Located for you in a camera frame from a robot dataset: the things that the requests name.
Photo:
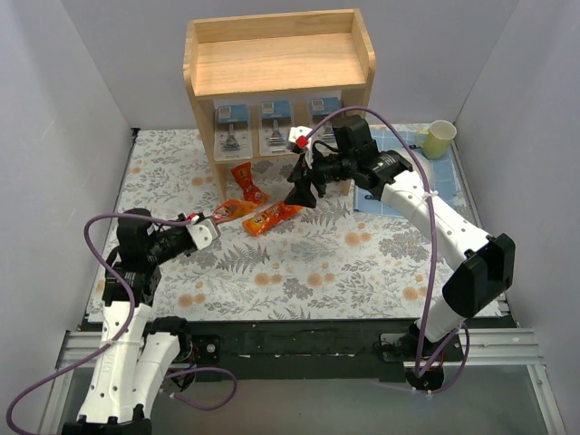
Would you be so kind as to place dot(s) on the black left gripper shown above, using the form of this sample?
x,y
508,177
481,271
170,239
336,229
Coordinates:
x,y
190,240

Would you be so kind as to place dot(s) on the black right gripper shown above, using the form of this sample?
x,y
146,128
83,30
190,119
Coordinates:
x,y
312,173

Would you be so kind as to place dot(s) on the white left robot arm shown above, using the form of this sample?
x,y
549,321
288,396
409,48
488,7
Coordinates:
x,y
129,366

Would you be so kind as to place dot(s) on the orange razor pack long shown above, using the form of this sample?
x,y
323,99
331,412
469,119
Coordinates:
x,y
232,209

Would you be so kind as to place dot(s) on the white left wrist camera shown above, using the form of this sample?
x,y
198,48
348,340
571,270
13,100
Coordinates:
x,y
202,230

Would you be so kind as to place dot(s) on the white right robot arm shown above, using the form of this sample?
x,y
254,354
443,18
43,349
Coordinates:
x,y
482,265

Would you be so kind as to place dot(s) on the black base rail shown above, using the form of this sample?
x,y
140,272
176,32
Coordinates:
x,y
349,349

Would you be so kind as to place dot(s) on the yellow-green mug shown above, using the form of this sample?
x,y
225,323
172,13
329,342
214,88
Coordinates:
x,y
435,141

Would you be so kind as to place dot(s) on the floral patterned table mat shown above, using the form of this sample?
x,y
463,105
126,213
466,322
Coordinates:
x,y
329,262

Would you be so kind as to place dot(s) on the blue checked cloth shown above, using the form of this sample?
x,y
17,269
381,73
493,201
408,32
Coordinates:
x,y
440,172

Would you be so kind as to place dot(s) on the wooden two-tier shelf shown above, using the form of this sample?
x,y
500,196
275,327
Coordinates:
x,y
264,55

